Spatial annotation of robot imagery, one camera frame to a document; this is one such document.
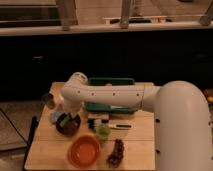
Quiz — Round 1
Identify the orange bowl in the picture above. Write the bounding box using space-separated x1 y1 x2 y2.
67 135 100 169

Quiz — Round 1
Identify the green pepper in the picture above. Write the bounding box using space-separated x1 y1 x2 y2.
60 115 71 128

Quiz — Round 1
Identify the metal cup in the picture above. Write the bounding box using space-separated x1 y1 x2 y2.
42 93 56 109

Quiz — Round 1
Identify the purple bowl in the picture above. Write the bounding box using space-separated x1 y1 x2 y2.
56 113 81 137

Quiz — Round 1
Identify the wooden cutting board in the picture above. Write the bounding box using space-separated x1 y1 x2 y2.
24 81 158 171

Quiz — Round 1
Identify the bunch of dark grapes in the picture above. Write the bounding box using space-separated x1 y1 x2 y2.
106 139 124 168

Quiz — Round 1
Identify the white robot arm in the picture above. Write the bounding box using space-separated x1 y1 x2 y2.
61 72 213 171

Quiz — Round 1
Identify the light blue plate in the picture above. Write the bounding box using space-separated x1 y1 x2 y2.
50 111 63 124

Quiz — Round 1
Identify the green tray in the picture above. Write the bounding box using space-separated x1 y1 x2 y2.
85 77 135 114

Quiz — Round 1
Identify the green cup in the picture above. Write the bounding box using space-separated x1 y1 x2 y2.
95 124 111 141

